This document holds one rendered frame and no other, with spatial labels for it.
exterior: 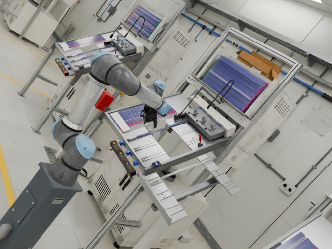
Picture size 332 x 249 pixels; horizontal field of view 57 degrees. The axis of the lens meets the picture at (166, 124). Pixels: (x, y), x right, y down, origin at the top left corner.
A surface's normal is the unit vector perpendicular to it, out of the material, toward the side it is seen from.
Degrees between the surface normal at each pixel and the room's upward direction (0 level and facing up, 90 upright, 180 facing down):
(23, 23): 90
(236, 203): 90
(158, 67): 90
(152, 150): 43
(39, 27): 90
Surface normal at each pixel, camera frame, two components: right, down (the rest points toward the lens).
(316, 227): 0.04, -0.78
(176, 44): 0.51, 0.55
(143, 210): -0.59, -0.33
